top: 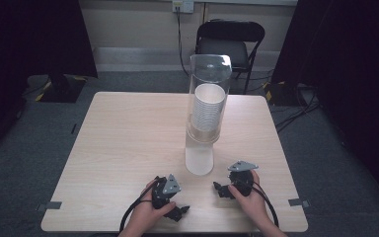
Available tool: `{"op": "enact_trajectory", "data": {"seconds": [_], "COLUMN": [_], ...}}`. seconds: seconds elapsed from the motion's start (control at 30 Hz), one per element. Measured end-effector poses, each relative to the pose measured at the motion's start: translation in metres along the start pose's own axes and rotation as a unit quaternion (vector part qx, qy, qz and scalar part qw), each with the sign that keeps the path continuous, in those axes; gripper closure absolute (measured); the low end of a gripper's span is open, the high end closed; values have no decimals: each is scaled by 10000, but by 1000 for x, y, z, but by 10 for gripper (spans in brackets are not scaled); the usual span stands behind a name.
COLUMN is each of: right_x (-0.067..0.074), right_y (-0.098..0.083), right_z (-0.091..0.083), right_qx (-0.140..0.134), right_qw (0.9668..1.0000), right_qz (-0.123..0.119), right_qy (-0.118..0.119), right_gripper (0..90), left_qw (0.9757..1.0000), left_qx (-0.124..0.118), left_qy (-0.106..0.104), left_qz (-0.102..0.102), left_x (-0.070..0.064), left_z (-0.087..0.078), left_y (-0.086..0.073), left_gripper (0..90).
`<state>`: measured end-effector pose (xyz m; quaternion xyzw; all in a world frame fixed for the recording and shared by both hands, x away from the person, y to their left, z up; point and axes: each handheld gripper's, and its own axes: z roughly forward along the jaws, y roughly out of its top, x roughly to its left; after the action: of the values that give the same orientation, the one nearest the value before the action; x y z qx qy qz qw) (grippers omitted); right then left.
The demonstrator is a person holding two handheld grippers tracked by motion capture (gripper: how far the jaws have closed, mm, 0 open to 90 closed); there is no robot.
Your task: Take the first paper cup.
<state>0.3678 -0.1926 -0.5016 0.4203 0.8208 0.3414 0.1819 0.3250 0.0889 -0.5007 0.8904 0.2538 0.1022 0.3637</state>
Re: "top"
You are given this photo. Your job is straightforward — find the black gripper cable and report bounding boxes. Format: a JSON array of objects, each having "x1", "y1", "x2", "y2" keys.
[
  {"x1": 240, "y1": 177, "x2": 280, "y2": 229},
  {"x1": 118, "y1": 176, "x2": 162, "y2": 233}
]

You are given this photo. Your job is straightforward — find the black wall socket cable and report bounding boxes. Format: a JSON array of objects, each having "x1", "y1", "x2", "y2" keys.
[{"x1": 176, "y1": 7, "x2": 190, "y2": 77}]

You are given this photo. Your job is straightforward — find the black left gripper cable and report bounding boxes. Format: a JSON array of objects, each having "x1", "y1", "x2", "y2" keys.
[{"x1": 118, "y1": 176, "x2": 162, "y2": 233}]

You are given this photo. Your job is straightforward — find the black floor cables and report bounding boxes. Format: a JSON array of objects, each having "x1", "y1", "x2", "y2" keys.
[{"x1": 273, "y1": 83, "x2": 323, "y2": 133}]

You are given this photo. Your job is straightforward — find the stack of white paper cups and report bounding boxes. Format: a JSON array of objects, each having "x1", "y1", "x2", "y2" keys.
[{"x1": 190, "y1": 82, "x2": 228, "y2": 133}]

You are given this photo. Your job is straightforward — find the grey tape strip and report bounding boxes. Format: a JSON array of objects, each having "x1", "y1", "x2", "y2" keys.
[
  {"x1": 287, "y1": 197, "x2": 311, "y2": 208},
  {"x1": 36, "y1": 200, "x2": 63, "y2": 213}
]

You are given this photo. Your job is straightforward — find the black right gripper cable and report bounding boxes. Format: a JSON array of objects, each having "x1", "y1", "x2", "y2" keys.
[{"x1": 240, "y1": 177, "x2": 280, "y2": 229}]

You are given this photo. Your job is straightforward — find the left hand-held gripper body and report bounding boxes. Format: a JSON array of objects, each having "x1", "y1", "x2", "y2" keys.
[{"x1": 150, "y1": 174, "x2": 183, "y2": 210}]

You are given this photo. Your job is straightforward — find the white wall socket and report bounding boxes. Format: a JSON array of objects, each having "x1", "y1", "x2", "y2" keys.
[{"x1": 172, "y1": 0, "x2": 195, "y2": 15}]

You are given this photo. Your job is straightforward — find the clear cup dispenser tube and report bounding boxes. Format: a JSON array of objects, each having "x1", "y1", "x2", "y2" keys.
[{"x1": 184, "y1": 53, "x2": 234, "y2": 177}]

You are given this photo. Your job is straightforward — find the person's right hand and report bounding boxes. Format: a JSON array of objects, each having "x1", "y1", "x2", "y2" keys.
[{"x1": 227, "y1": 169, "x2": 268, "y2": 229}]

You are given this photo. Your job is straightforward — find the person's left hand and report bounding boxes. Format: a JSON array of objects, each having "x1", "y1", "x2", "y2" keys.
[{"x1": 129, "y1": 179, "x2": 177, "y2": 233}]

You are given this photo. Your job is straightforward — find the black folding chair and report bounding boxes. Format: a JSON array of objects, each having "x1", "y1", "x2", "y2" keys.
[{"x1": 194, "y1": 19, "x2": 266, "y2": 96}]

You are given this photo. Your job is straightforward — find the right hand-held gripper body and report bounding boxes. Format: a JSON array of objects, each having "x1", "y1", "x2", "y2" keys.
[{"x1": 227, "y1": 160, "x2": 260, "y2": 198}]

